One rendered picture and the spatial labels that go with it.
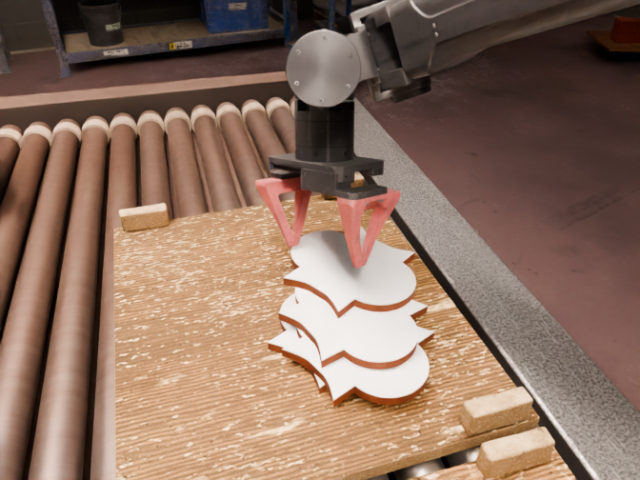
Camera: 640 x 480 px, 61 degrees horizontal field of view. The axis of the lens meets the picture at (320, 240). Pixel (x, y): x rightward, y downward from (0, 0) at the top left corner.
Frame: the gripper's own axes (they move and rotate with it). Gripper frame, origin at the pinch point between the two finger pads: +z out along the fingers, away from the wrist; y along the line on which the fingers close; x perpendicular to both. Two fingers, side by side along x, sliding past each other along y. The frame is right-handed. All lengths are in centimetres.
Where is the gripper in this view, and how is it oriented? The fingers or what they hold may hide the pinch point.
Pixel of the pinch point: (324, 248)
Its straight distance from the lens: 55.4
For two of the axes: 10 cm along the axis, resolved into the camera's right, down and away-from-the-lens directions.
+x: 7.2, -2.0, 6.6
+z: 0.0, 9.6, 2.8
